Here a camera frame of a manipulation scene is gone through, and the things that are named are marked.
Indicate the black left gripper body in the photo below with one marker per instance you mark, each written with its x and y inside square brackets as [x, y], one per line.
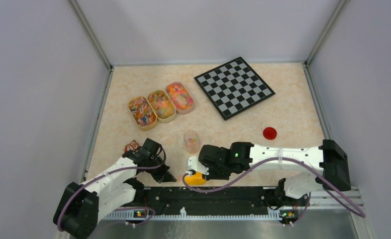
[158, 172]

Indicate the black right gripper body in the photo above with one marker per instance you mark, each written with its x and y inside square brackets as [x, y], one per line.
[219, 172]

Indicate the yellow plastic scoop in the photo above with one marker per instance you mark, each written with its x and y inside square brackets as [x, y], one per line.
[196, 179]

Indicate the clear glass jar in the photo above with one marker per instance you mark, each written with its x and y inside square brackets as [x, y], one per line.
[191, 141]

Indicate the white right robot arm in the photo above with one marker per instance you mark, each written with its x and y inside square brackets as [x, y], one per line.
[318, 167]

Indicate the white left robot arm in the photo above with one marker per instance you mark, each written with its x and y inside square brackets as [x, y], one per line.
[83, 206]

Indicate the pink tray with candies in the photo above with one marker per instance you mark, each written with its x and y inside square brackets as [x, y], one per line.
[180, 97]

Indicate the red owl toy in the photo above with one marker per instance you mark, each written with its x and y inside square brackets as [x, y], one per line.
[132, 146]

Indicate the red jar lid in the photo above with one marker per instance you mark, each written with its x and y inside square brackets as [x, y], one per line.
[269, 133]

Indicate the yellow tray with lollipops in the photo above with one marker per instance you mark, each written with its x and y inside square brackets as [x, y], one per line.
[142, 113]

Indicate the cream tray with gummies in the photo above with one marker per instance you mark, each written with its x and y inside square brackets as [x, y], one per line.
[162, 106]

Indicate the black white chessboard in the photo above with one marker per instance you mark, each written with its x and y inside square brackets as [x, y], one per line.
[233, 87]

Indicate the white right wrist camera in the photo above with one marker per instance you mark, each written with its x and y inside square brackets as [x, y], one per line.
[193, 165]

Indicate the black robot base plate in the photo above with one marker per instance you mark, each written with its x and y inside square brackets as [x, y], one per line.
[232, 201]

